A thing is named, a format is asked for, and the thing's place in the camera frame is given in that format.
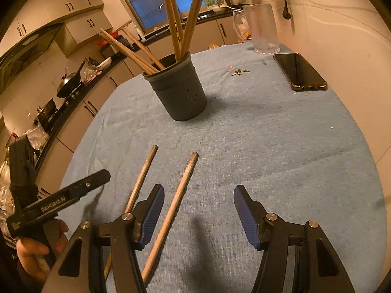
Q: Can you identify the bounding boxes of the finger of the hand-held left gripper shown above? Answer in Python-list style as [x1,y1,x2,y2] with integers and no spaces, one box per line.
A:
[59,169,111,198]

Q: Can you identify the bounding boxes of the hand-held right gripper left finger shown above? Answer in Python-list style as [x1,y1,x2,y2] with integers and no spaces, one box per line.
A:
[41,184,165,293]

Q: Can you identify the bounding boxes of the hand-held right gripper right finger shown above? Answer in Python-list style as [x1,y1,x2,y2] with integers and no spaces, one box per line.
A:
[233,185,356,293]

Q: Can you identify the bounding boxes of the brown wooden chopstick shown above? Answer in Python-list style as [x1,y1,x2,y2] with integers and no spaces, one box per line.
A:
[141,151,200,284]
[104,144,159,280]

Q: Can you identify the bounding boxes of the black utensil holder cup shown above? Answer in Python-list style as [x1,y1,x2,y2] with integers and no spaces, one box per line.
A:
[142,52,207,122]

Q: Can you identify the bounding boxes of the bunch of wooden chopsticks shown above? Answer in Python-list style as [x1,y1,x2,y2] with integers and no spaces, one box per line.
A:
[99,0,209,75]

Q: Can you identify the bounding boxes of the person's left hand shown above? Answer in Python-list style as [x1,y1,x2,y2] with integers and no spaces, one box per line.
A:
[16,219,70,281]

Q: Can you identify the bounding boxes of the pile of clear plastic bags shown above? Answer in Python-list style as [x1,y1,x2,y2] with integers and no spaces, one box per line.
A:
[26,126,49,151]

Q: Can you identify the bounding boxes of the blue tablecloth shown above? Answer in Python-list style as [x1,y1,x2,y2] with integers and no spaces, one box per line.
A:
[59,43,388,293]

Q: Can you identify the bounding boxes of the dark cooking pot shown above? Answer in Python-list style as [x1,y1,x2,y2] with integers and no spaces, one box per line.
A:
[37,98,58,121]

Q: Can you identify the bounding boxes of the black wok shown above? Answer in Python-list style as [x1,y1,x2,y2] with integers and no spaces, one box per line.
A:
[56,61,87,98]

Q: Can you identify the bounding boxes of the range hood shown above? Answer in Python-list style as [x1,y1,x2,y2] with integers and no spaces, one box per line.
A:
[0,24,63,94]

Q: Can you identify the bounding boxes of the black smartphone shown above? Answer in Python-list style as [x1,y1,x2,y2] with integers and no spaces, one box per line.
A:
[273,53,328,92]

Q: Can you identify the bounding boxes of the kitchen window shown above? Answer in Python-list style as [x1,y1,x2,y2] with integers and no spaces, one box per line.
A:
[114,0,219,32]

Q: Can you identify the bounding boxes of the beige upper kitchen cabinets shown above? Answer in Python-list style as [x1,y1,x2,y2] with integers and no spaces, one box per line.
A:
[0,0,113,58]

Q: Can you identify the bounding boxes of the plastic bag of orange snacks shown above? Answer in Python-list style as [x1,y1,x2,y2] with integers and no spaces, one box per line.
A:
[238,15,254,42]

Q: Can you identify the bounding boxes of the clear glass pitcher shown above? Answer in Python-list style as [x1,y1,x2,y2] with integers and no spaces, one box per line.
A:
[233,3,281,55]

